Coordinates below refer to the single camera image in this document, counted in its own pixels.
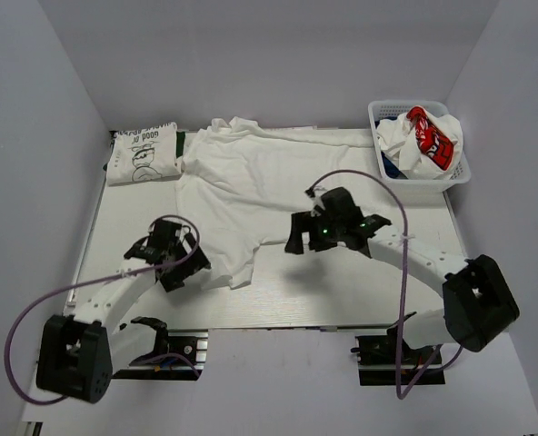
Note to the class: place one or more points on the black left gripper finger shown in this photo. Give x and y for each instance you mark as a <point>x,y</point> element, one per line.
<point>196,263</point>
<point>171,280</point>

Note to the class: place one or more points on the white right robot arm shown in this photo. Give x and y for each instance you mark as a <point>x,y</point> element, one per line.
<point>477,302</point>

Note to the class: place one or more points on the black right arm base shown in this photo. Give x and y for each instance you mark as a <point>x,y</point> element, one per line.
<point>375,357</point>

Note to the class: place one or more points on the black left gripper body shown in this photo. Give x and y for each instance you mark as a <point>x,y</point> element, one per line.
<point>177,252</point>

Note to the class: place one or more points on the white t-shirt with text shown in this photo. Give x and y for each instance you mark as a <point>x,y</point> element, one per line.
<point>241,183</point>

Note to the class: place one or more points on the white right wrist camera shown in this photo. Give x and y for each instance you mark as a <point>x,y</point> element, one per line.
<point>315,195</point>

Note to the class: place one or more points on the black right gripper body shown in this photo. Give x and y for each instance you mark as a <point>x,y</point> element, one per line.
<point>325,229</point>

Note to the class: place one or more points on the folded white printed t-shirt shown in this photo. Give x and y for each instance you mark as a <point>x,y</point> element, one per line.
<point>144,155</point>

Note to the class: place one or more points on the navy blue t-shirt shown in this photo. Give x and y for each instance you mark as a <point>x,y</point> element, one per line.
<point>389,167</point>

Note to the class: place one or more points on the white t-shirt red print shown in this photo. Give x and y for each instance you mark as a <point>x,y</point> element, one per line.
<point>420,145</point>

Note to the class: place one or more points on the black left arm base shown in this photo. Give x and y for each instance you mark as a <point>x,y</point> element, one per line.
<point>182,360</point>

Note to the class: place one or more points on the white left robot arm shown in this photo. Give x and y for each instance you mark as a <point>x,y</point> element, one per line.
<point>82,351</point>

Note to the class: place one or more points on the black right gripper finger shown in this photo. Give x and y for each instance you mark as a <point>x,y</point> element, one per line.
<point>302,222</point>
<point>319,243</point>

